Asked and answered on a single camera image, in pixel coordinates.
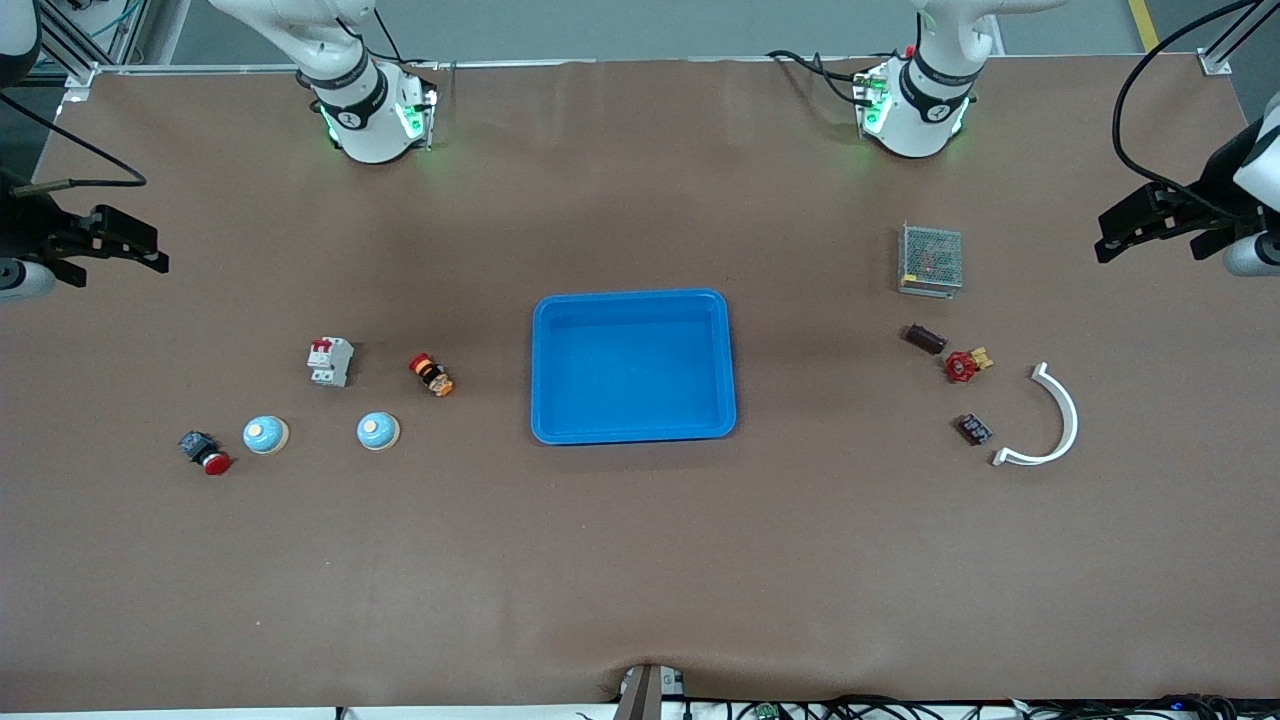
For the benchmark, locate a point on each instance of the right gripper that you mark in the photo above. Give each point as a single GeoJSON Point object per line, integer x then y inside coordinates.
{"type": "Point", "coordinates": [28, 228]}

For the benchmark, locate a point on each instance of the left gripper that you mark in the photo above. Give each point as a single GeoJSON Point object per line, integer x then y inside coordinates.
{"type": "Point", "coordinates": [1203, 203]}

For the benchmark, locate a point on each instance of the light blue call bell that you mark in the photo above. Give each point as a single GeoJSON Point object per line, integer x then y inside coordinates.
{"type": "Point", "coordinates": [265, 435]}
{"type": "Point", "coordinates": [378, 431]}

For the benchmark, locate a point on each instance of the dark brown capacitor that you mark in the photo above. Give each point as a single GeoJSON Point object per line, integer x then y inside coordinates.
{"type": "Point", "coordinates": [925, 339]}

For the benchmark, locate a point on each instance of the white curved plastic piece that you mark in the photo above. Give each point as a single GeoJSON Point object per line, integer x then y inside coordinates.
{"type": "Point", "coordinates": [1070, 420]}

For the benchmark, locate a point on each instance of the red pushbutton with grey body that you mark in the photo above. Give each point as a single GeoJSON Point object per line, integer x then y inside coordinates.
{"type": "Point", "coordinates": [205, 452]}

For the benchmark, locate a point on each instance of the metal mesh power supply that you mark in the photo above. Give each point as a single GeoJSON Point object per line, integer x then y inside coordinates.
{"type": "Point", "coordinates": [930, 258]}

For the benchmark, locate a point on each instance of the white red circuit breaker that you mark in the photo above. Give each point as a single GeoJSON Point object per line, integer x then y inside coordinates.
{"type": "Point", "coordinates": [330, 362]}

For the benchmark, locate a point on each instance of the orange red emergency button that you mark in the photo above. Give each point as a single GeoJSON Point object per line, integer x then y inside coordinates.
{"type": "Point", "coordinates": [432, 376]}

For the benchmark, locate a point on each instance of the blue plastic tray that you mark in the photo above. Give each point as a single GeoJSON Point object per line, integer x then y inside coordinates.
{"type": "Point", "coordinates": [640, 370]}

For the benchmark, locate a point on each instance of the aluminium frame post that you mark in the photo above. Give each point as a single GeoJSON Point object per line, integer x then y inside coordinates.
{"type": "Point", "coordinates": [1235, 40]}
{"type": "Point", "coordinates": [65, 45]}

